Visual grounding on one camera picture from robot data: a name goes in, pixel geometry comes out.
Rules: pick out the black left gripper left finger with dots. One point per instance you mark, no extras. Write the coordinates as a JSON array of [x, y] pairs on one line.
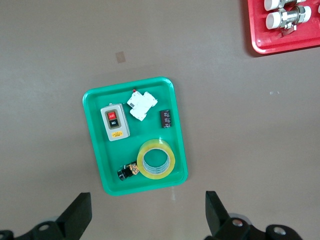
[[72, 220]]

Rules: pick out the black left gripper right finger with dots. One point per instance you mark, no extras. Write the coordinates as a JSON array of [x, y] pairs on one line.
[[220, 220]]

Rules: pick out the clear yellowish tape roll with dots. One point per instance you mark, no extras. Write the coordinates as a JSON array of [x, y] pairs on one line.
[[143, 150]]

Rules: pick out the small clear tape piece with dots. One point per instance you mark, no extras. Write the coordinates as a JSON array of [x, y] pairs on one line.
[[173, 193], [274, 92]]

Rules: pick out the green plastic tray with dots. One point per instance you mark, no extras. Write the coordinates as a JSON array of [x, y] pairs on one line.
[[105, 155]]

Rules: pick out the brown tape patch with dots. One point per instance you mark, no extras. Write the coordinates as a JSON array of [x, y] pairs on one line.
[[120, 57]]

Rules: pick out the red tray holding valves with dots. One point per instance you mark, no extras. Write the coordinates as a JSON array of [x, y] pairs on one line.
[[265, 42]]

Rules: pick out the black buzzer with orange label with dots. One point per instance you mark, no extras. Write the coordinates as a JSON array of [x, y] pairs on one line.
[[126, 172]]

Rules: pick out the black cylindrical capacitor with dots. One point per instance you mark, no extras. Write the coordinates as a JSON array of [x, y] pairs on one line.
[[165, 119]]

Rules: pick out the white circuit breaker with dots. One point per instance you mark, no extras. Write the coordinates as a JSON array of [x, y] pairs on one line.
[[141, 105]]

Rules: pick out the metal valve with white ends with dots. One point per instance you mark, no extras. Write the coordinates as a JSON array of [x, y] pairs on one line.
[[272, 3], [288, 17]]

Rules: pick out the grey on-off switch box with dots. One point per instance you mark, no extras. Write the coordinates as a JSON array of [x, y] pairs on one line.
[[117, 130]]

